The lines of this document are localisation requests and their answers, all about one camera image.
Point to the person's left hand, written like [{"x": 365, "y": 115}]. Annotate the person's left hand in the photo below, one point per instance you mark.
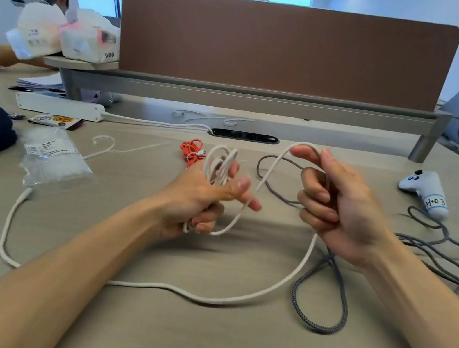
[{"x": 189, "y": 200}]

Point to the person's right hand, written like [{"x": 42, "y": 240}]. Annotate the person's right hand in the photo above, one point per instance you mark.
[{"x": 350, "y": 215}]

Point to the person's left forearm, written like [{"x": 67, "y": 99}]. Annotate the person's left forearm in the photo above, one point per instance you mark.
[{"x": 41, "y": 289}]

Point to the white labelled hand controller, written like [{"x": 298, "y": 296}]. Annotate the white labelled hand controller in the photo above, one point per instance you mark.
[{"x": 425, "y": 193}]

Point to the grey metal desk shelf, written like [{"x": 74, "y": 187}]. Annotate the grey metal desk shelf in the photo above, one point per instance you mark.
[{"x": 246, "y": 101}]

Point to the small white rounded object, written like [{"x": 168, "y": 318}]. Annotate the small white rounded object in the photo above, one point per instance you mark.
[{"x": 107, "y": 98}]

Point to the white printed snack packet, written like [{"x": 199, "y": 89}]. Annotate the white printed snack packet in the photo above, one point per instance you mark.
[{"x": 55, "y": 120}]

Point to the white power strip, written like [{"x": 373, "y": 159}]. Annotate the white power strip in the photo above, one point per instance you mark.
[{"x": 60, "y": 106}]

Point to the brown desk divider panel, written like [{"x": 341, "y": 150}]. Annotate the brown desk divider panel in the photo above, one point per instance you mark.
[{"x": 287, "y": 49}]

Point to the round beige shelf board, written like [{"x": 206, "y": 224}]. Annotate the round beige shelf board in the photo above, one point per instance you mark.
[{"x": 72, "y": 63}]

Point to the black flat tablet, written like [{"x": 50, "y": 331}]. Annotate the black flat tablet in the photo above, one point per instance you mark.
[{"x": 36, "y": 91}]

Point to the white paper sheets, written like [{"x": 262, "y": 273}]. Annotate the white paper sheets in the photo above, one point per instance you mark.
[{"x": 42, "y": 82}]

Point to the white tissue pack pink label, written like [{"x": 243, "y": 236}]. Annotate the white tissue pack pink label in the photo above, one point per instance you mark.
[{"x": 84, "y": 42}]

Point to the small purple candy wrapper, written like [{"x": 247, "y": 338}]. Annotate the small purple candy wrapper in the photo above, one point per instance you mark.
[{"x": 15, "y": 115}]

